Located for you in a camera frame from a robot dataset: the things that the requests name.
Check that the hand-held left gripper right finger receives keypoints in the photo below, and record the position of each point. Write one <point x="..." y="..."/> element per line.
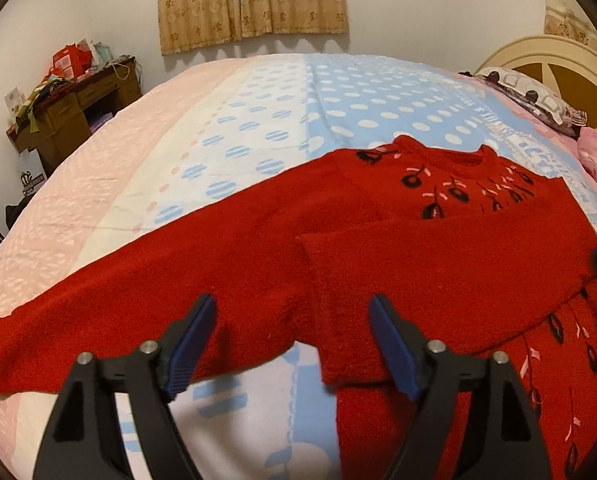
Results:
<point x="393" y="345"/>

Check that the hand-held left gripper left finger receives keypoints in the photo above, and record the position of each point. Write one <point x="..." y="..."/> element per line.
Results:
<point x="193" y="345"/>

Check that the red knit sweater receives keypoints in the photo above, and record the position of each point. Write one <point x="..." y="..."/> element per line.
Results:
<point x="278" y="240"/>

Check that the grey patterned pillow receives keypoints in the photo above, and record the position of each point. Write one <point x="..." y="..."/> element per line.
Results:
<point x="528" y="90"/>

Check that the cream wooden headboard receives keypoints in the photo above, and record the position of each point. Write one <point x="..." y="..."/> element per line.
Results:
<point x="553" y="55"/>

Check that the white paper bag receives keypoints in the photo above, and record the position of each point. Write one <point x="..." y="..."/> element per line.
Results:
<point x="32" y="175"/>

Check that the narrow beige patterned curtain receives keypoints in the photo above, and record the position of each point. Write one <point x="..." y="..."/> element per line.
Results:
<point x="570" y="20"/>

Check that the polka dot bed blanket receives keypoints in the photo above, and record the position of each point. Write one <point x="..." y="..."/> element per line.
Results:
<point x="328" y="100"/>

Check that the brown wooden desk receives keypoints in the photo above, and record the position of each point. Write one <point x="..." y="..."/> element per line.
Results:
<point x="68" y="115"/>

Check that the green cloth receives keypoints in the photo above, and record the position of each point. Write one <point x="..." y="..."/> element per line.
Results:
<point x="31" y="102"/>

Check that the small white box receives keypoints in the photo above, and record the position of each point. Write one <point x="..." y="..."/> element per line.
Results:
<point x="15" y="100"/>

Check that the light blue box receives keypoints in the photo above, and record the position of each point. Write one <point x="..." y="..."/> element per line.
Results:
<point x="103" y="55"/>

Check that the red gift box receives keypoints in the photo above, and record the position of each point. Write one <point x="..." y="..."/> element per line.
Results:
<point x="71" y="62"/>

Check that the wide beige patterned curtain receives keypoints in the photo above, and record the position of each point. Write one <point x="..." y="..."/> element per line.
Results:
<point x="253" y="5"/>

